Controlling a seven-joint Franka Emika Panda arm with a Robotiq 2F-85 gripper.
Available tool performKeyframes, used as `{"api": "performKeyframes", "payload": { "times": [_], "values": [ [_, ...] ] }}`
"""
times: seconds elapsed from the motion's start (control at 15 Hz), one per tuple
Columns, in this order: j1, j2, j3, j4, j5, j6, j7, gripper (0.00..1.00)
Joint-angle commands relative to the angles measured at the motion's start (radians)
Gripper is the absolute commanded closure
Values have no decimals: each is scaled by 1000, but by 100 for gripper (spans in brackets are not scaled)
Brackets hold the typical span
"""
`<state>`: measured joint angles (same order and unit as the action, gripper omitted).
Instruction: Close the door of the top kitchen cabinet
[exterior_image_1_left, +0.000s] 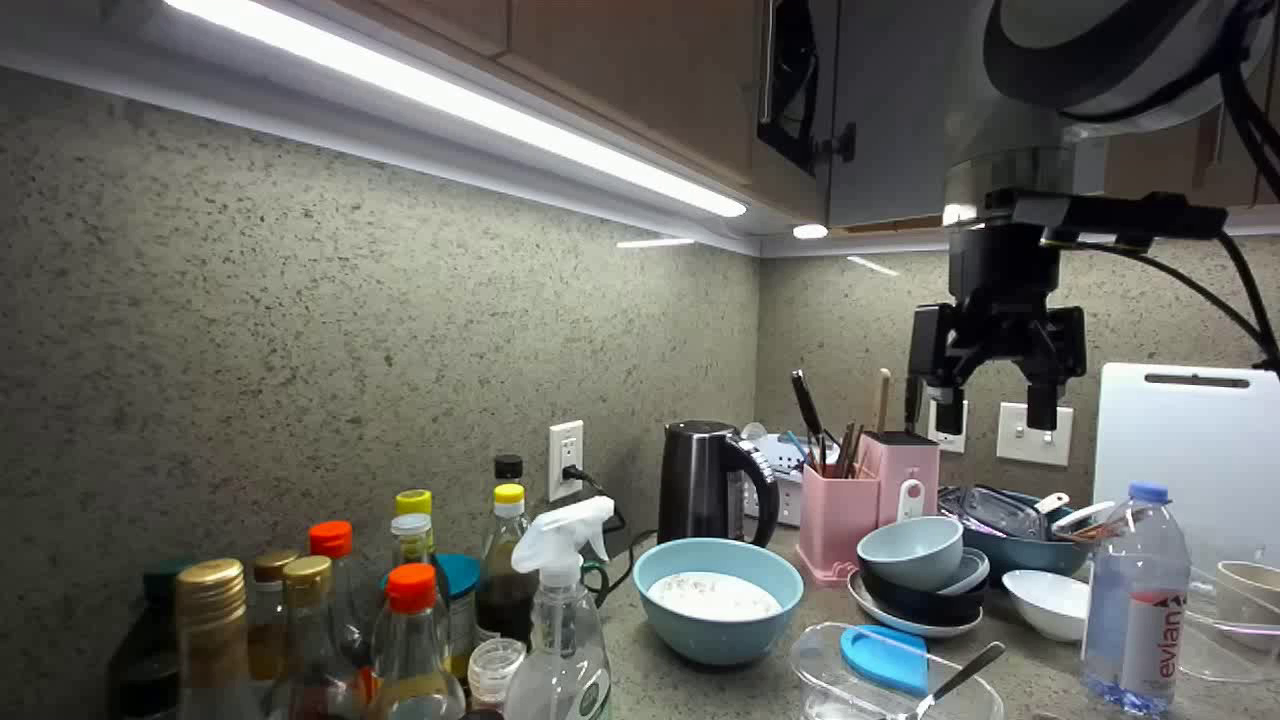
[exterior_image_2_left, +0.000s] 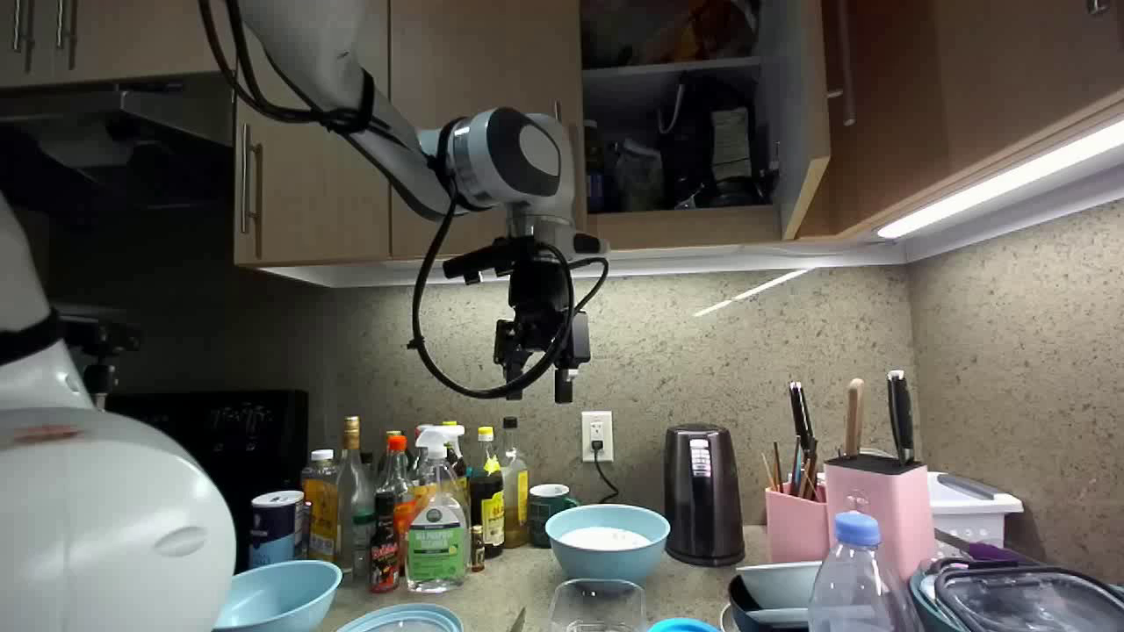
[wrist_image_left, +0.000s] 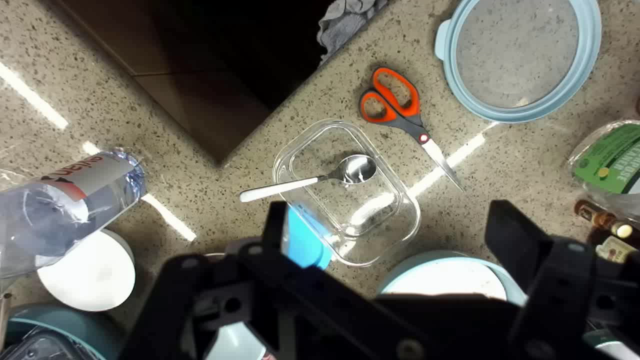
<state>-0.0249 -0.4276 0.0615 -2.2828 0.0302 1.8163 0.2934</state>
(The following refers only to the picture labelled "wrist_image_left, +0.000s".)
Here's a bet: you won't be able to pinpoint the blue silicone lid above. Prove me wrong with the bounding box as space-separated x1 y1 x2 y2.
278 202 335 272

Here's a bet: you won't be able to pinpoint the light blue bowl white inside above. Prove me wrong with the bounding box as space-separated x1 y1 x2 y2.
375 248 529 310

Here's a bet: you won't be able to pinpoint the clear jug green label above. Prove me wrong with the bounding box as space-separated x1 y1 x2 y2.
568 118 640 225

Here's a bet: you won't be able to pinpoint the clear rectangular glass container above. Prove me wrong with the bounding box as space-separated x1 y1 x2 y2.
270 118 424 271

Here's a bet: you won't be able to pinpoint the small brown sauce bottle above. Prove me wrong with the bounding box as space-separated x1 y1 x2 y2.
574 199 636 244

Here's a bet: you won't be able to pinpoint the clear water bottle blue cap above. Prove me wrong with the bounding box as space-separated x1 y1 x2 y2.
0 147 149 296

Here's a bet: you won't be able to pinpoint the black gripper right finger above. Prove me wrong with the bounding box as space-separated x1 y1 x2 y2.
484 199 556 296

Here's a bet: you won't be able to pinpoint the white handled metal spoon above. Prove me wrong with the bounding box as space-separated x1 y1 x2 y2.
238 152 379 206

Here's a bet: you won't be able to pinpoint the white round plate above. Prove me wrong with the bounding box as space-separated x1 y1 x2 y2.
35 229 140 315

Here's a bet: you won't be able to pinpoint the round blue-rimmed clear lid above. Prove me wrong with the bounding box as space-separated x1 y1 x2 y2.
433 0 604 126

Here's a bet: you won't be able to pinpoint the orange handled scissors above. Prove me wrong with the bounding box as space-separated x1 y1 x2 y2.
358 66 464 193

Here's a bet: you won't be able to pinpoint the black glass cooktop stove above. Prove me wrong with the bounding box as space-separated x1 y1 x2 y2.
45 0 335 169

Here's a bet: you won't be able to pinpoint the teal round container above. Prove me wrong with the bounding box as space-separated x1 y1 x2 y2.
0 302 130 360

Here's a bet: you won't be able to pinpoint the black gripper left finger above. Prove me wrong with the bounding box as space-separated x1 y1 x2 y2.
262 200 292 260

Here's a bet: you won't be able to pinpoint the grey cloth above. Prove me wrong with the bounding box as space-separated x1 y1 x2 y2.
316 0 392 65

